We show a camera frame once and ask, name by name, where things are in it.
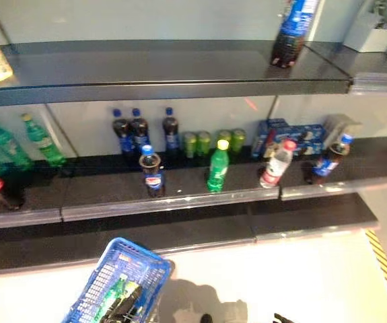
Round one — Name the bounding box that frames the Oreo box with cone picture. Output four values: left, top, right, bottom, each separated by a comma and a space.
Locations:
263, 133, 283, 159

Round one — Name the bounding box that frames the black shelf board without rail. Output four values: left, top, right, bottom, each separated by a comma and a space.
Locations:
0, 40, 354, 108

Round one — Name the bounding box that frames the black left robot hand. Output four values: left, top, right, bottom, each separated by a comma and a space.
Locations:
100, 285, 143, 323

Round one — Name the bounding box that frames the yellow-green drink bottle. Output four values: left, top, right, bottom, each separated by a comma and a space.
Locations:
120, 281, 144, 303

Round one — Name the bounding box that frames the black shelf board clear rail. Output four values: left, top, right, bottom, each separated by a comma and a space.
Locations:
60, 144, 281, 223
0, 157, 63, 231
279, 136, 387, 202
306, 42, 387, 97

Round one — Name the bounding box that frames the black base shelf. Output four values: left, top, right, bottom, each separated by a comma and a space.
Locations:
0, 193, 381, 279

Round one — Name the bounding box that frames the white planter box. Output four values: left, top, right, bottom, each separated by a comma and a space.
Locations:
343, 0, 387, 53

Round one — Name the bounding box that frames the blue plastic shopping basket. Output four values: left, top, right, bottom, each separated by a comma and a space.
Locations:
61, 237, 176, 323

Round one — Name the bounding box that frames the large Pepsi cola bottle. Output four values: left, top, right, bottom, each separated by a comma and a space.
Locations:
269, 0, 320, 69

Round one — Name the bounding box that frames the wide flat blue Oreo box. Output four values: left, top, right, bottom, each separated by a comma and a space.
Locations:
275, 124, 327, 157

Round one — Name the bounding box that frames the clear water bottle red cap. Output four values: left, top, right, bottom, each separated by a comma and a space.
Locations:
259, 139, 297, 189

